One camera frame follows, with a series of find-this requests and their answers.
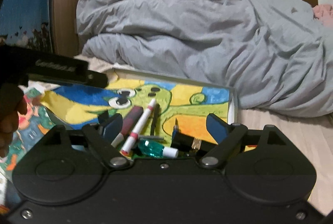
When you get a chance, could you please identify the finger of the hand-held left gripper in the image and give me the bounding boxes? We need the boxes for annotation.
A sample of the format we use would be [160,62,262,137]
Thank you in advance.
[78,69,108,89]

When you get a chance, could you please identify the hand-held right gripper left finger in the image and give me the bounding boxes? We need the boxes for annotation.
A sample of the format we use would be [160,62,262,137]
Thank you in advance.
[43,113,130,168]

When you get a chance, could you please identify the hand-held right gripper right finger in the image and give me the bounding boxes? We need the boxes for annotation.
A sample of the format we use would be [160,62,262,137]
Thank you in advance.
[200,113,287,168]

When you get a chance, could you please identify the maroon and grey thick marker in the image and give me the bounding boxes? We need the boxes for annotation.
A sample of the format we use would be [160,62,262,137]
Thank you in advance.
[111,106,143,148]

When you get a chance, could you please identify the white and pink marker pen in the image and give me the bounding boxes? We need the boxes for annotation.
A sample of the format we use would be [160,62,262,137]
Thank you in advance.
[121,99,157,155]

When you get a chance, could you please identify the black lipstick tube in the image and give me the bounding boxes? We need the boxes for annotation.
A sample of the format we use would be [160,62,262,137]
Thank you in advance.
[174,133,202,153]

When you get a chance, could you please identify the small blue pen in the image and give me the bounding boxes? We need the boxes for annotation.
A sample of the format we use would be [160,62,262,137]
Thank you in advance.
[172,117,180,139]

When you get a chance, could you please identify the long black pen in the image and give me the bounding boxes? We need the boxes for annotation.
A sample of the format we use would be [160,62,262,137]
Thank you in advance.
[150,104,160,136]

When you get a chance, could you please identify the teal bottle with white cap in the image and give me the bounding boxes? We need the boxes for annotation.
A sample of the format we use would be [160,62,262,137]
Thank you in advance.
[137,139,179,158]

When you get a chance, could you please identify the person's left hand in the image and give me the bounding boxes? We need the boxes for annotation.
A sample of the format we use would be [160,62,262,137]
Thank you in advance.
[0,97,28,158]

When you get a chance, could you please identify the green frog drawing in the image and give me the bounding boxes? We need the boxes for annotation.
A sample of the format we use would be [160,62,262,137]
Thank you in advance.
[40,78,231,157]

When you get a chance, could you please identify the beige wooden panel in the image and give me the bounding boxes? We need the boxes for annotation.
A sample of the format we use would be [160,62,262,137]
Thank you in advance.
[49,0,81,55]

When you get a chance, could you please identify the grey duvet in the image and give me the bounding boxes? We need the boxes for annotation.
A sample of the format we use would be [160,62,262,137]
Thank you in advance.
[75,0,333,118]

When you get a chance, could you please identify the pink cloth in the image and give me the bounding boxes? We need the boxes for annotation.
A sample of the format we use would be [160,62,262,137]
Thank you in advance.
[312,4,333,25]

